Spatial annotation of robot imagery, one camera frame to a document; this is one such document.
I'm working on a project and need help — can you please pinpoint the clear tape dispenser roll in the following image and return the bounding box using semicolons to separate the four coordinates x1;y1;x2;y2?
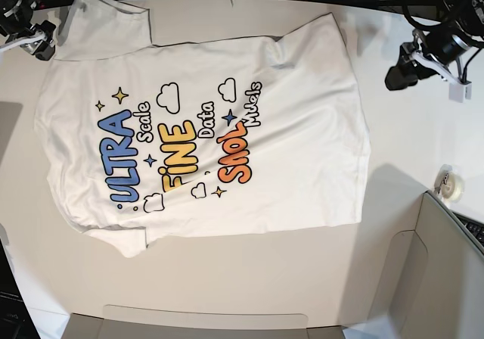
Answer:
433;164;465;204

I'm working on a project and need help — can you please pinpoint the black computer keyboard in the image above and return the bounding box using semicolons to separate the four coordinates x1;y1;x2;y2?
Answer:
452;211;484;256

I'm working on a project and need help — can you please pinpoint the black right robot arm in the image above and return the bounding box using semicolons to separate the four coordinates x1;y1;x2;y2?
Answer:
1;0;56;61

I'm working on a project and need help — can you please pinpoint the beige cardboard box right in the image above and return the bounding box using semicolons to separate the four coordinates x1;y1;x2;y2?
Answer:
340;190;484;339

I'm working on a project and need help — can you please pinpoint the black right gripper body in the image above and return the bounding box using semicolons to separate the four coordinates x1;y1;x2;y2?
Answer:
20;20;56;60

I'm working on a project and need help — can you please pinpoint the white t-shirt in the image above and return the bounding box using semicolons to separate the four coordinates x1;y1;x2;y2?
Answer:
34;0;371;257

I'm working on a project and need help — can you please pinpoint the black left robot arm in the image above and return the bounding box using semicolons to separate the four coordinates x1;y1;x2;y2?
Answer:
385;0;483;99

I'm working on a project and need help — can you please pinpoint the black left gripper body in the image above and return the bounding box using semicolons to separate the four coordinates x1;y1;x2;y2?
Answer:
410;29;470;66

